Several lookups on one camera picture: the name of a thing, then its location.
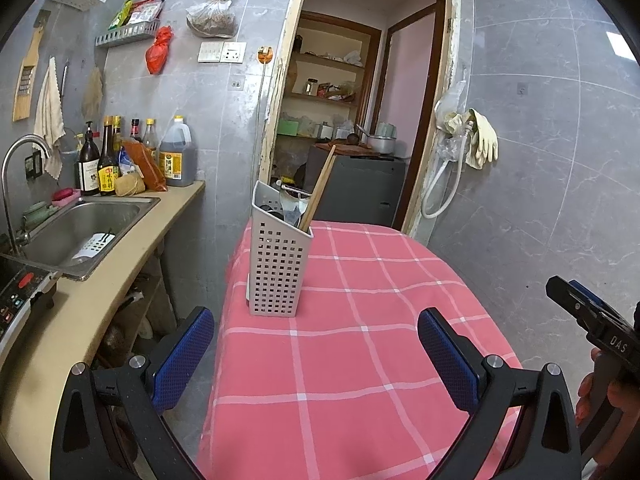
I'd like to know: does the steel sink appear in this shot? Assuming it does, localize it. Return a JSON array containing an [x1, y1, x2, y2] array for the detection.
[[12, 196, 161, 281]]

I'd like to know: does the wooden grater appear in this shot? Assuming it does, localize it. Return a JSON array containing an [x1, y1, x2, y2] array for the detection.
[[12, 10, 51, 122]]

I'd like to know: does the wooden cutting board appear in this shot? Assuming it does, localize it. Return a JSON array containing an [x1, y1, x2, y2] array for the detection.
[[327, 142, 396, 161]]

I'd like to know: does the clear bag of dried goods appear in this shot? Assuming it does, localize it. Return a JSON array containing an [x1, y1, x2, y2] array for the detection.
[[186, 0, 241, 39]]

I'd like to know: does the wooden shelf unit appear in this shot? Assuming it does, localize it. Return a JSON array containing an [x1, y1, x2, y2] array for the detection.
[[277, 12, 383, 141]]

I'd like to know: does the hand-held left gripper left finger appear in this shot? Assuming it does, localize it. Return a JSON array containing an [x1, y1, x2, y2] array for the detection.
[[50, 306, 216, 480]]

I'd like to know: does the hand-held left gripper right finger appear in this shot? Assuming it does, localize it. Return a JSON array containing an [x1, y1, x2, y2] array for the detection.
[[417, 307, 583, 480]]

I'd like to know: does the beige towel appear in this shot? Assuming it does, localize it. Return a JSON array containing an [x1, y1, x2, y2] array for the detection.
[[32, 56, 66, 181]]

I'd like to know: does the black pump bottle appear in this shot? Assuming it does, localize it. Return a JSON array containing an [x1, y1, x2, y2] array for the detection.
[[77, 121, 102, 196]]

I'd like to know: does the worn door frame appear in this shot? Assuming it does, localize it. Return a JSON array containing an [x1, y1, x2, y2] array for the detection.
[[257, 0, 461, 238]]

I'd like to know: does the red snack packet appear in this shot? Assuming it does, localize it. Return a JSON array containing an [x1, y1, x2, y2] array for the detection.
[[129, 0, 165, 26]]

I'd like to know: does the white perforated utensil holder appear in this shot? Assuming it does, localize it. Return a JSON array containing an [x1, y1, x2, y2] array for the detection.
[[247, 180, 315, 318]]

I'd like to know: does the grey metal wall shelf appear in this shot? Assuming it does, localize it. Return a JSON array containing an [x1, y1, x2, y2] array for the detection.
[[95, 20, 161, 49]]

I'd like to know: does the white power cable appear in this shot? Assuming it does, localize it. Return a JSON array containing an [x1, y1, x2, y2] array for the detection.
[[252, 62, 269, 181]]

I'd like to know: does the metal pot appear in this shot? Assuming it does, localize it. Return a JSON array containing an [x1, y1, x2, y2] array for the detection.
[[367, 122, 398, 155]]

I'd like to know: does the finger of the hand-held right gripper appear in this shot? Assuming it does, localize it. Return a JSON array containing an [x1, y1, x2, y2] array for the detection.
[[545, 275, 602, 334], [570, 280, 632, 324]]

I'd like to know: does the green dish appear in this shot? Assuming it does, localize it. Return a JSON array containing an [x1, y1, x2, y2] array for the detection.
[[21, 201, 58, 226]]

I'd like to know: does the steel faucet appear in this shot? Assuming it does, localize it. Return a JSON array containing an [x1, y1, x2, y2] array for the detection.
[[1, 134, 53, 256]]

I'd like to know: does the red plastic bag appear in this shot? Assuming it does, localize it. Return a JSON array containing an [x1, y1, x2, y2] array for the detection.
[[145, 26, 173, 75]]

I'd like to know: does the white perforated insert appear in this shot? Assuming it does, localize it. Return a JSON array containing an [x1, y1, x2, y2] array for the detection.
[[72, 230, 118, 267]]

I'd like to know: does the wooden chopstick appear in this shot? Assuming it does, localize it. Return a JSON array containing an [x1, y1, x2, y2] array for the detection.
[[305, 146, 337, 228], [299, 152, 332, 231]]

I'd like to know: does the pink checked tablecloth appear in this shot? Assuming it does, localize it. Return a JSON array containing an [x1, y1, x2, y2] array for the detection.
[[195, 219, 526, 480]]

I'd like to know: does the white hose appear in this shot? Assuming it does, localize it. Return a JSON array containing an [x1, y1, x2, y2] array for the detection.
[[420, 120, 473, 219]]

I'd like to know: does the brown oil jug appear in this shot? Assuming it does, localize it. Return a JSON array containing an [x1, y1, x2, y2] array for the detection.
[[158, 115, 196, 188]]

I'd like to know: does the person's right hand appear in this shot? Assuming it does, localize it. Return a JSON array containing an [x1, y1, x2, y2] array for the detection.
[[575, 347, 640, 428]]

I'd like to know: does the yellow label soy sauce bottle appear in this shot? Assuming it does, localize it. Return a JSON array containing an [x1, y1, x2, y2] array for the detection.
[[97, 116, 121, 196]]

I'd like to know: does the clear plastic bag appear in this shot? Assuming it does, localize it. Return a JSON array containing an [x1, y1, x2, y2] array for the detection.
[[434, 67, 468, 161]]

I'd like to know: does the black induction cooker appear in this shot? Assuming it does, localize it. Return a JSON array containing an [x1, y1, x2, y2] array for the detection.
[[0, 252, 58, 356]]

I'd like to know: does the cream rubber glove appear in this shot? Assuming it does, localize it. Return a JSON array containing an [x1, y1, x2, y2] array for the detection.
[[465, 108, 499, 170]]

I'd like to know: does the beige wrapped bundle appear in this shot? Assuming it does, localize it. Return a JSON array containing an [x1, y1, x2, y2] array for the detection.
[[114, 172, 147, 197]]

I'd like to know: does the orange brown packet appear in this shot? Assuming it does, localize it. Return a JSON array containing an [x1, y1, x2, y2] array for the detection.
[[121, 141, 167, 192]]

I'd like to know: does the green yellow snack packet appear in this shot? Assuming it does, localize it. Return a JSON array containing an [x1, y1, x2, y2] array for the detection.
[[109, 0, 136, 31]]

